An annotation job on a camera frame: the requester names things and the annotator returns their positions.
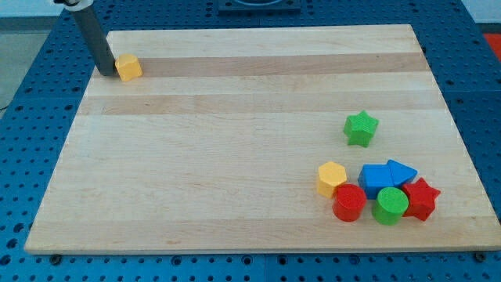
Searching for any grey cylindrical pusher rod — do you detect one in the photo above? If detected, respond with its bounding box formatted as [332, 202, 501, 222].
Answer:
[69, 4, 117, 77]

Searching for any white rod holder collar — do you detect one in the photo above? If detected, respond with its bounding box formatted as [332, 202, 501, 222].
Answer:
[53, 0, 94, 9]

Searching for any yellow heart block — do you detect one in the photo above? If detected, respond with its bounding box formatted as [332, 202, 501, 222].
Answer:
[114, 53, 143, 82]

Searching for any wooden board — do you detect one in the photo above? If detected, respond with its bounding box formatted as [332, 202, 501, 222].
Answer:
[24, 24, 500, 255]

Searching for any yellow hexagon block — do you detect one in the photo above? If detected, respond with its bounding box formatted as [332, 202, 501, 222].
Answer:
[316, 161, 348, 199]

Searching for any green star block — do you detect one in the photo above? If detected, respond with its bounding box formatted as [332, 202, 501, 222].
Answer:
[343, 110, 379, 147]

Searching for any red cylinder block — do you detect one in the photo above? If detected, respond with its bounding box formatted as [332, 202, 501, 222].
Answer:
[332, 184, 367, 222]

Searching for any blue cube block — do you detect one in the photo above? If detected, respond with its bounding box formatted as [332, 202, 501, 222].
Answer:
[358, 164, 393, 200]

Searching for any blue triangle block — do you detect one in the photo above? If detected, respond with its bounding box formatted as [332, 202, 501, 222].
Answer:
[387, 159, 418, 187]

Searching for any green cylinder block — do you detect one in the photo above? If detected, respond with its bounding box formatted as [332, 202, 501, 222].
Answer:
[372, 187, 409, 226]

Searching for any red star block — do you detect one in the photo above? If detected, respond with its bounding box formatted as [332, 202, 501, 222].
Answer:
[402, 178, 441, 221]

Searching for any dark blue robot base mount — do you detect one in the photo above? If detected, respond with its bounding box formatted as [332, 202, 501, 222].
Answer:
[214, 0, 302, 14]

